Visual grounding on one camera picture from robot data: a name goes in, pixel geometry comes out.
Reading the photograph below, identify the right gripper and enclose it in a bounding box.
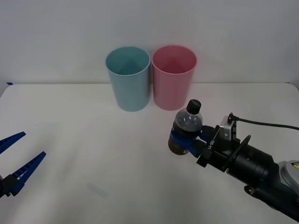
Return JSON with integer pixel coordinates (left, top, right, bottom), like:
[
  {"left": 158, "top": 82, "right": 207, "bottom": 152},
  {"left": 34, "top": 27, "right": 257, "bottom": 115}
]
[{"left": 170, "top": 125, "right": 242, "bottom": 173}]

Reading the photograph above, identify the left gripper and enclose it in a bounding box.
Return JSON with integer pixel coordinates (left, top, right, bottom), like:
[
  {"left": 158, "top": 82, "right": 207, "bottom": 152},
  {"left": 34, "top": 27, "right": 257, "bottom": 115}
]
[{"left": 0, "top": 132, "right": 47, "bottom": 199}]

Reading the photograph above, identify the dark drink bottle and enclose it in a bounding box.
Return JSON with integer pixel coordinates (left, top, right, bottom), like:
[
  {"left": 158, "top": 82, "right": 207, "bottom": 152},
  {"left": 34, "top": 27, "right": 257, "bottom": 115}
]
[{"left": 168, "top": 99, "right": 205, "bottom": 156}]

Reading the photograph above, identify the pink plastic bin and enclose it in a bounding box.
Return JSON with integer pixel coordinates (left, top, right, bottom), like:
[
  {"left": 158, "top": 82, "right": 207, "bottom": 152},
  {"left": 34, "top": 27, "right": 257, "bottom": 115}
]
[{"left": 151, "top": 45, "right": 198, "bottom": 111}]

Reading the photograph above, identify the pale blue plastic bin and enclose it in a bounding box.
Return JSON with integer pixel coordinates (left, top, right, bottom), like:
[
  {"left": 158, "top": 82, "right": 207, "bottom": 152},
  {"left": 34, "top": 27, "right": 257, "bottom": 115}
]
[{"left": 105, "top": 46, "right": 151, "bottom": 112}]

